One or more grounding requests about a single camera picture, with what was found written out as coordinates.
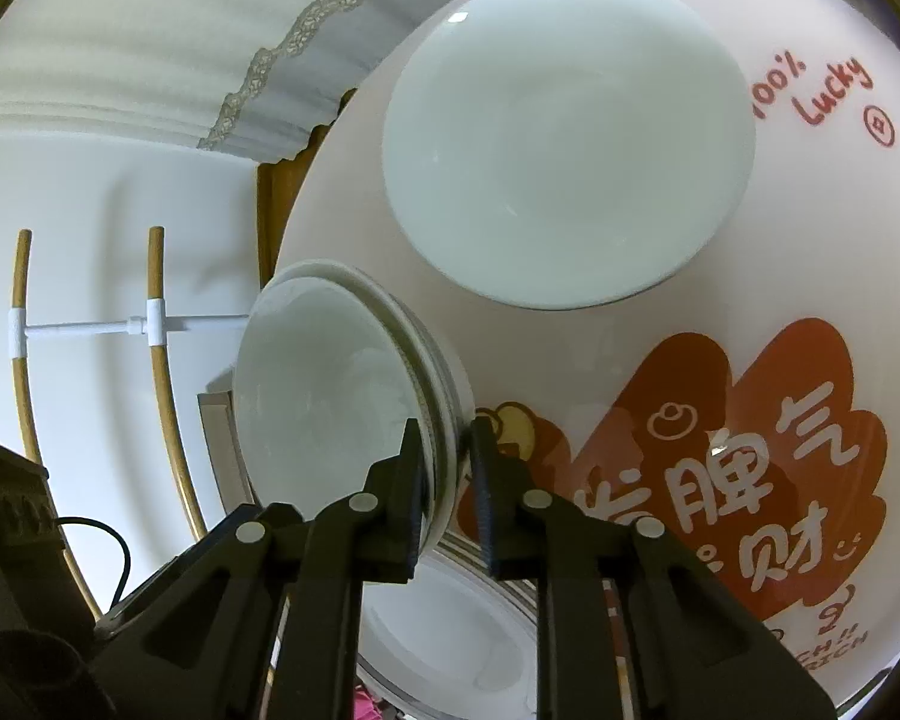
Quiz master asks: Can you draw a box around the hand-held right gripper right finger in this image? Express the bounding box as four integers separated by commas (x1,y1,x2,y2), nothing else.
469,418,837,720

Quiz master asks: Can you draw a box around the grey curtain lace trim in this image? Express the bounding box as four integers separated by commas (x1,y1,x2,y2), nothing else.
0,0,593,166

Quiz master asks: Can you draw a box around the round table pink cloth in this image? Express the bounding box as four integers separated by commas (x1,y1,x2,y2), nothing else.
270,0,900,720

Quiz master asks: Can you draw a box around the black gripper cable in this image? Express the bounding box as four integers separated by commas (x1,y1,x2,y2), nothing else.
52,516,132,608

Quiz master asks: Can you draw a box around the white plate grey rim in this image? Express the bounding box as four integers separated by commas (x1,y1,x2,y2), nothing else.
356,536,542,720

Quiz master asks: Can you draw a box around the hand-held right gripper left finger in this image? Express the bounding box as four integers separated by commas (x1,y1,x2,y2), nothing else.
90,420,430,720

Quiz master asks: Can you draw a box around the person's left forearm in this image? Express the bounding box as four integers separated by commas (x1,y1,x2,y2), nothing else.
0,630,117,720

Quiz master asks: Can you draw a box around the long wooden barre rail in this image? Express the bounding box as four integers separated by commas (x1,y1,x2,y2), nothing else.
11,229,102,620

